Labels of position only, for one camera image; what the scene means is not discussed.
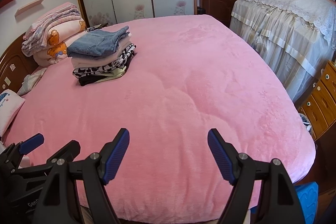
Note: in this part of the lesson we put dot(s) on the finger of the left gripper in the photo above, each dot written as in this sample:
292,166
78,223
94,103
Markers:
64,155
14,153

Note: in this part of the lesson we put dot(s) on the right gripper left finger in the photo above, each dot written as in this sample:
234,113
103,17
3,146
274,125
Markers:
97,170

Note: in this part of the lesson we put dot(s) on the blue denim jacket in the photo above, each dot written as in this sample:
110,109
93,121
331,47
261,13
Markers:
97,44

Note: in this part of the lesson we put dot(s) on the blue plastic stool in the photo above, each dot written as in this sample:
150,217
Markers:
282,202

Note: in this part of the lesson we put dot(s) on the white pink pillow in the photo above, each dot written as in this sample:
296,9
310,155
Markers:
10,104

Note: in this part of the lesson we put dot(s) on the small grey cloth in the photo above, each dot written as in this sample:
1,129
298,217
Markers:
30,81

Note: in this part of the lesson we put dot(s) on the wooden headboard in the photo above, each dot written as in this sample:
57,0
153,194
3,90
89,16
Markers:
15,66

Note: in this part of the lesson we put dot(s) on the yellow green folded garment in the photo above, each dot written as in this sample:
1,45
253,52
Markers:
115,74

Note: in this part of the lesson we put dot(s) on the black white patterned folded garment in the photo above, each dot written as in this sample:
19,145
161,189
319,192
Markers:
117,63

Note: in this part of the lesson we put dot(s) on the wooden drawer cabinet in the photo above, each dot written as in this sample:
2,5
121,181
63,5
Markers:
319,108

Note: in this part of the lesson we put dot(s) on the striped pink folded blanket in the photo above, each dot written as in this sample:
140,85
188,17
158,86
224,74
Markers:
35,38

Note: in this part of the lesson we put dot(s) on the pink bed blanket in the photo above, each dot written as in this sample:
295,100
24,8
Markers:
189,74

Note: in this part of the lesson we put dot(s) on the lace covered furniture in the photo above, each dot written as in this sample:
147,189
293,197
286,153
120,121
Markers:
295,38

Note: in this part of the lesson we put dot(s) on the pink wall shelf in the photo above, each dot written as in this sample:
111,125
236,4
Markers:
27,7

